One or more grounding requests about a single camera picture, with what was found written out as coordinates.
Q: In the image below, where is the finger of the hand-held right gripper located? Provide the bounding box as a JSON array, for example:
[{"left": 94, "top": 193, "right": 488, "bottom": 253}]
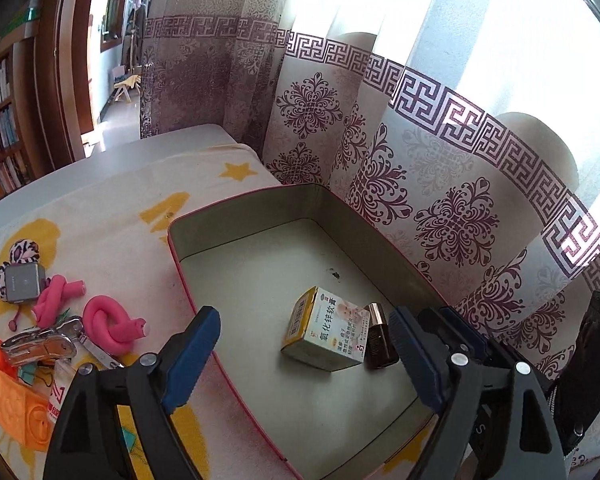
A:
[{"left": 420, "top": 306, "right": 551, "bottom": 396}]

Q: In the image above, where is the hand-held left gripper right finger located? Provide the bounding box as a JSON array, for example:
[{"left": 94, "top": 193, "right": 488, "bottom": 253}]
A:
[{"left": 387, "top": 306, "right": 568, "bottom": 480}]

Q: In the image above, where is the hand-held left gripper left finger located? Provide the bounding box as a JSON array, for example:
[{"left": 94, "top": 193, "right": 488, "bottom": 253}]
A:
[{"left": 42, "top": 306, "right": 222, "bottom": 480}]

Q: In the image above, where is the small brown bottle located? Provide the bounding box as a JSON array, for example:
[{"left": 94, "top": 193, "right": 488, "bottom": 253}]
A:
[{"left": 364, "top": 303, "right": 400, "bottom": 370}]

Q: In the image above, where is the knotted pink foam curler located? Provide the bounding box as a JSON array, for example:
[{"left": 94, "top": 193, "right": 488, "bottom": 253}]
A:
[
  {"left": 32, "top": 275, "right": 87, "bottom": 327},
  {"left": 82, "top": 296, "right": 148, "bottom": 356}
]

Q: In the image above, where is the silver nail clipper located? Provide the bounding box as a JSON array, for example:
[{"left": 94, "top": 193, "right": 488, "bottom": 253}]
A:
[{"left": 77, "top": 332, "right": 126, "bottom": 370}]

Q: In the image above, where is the white and yellow medicine box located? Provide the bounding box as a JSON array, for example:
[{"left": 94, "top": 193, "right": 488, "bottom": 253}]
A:
[{"left": 280, "top": 286, "right": 371, "bottom": 372}]

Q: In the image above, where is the red metal tin container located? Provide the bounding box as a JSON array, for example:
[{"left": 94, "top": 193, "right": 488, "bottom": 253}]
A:
[{"left": 167, "top": 183, "right": 481, "bottom": 480}]

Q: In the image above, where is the large silver metal clip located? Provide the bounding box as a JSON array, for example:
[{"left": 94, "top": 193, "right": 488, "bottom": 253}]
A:
[{"left": 0, "top": 316, "right": 86, "bottom": 366}]

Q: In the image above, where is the grey power bank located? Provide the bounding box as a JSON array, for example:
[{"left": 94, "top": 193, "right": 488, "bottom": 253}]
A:
[{"left": 4, "top": 263, "right": 48, "bottom": 304}]

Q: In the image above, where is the leopard print fabric pouch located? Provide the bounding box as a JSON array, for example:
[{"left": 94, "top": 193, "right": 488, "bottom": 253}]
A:
[{"left": 0, "top": 241, "right": 42, "bottom": 332}]

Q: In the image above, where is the white ointment tube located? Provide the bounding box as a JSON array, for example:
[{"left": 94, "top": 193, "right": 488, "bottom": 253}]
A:
[{"left": 45, "top": 360, "right": 81, "bottom": 426}]

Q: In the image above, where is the white and yellow printed towel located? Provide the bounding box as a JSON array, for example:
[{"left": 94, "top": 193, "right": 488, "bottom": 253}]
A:
[{"left": 0, "top": 144, "right": 301, "bottom": 480}]

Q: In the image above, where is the patterned white and purple curtain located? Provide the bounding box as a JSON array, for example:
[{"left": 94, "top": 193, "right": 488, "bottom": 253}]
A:
[{"left": 139, "top": 0, "right": 600, "bottom": 461}]

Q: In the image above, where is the small wooden stool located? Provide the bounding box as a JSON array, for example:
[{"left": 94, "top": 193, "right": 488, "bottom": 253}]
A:
[{"left": 111, "top": 74, "right": 142, "bottom": 105}]

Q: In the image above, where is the coat rack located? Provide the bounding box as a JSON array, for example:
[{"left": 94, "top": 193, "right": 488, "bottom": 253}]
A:
[{"left": 122, "top": 0, "right": 156, "bottom": 68}]

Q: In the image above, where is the green storage box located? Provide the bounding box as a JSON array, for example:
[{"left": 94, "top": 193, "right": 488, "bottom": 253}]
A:
[{"left": 0, "top": 4, "right": 43, "bottom": 41}]

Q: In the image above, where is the wooden door frame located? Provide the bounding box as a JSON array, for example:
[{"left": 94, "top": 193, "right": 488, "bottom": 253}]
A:
[{"left": 35, "top": 0, "right": 111, "bottom": 171}]

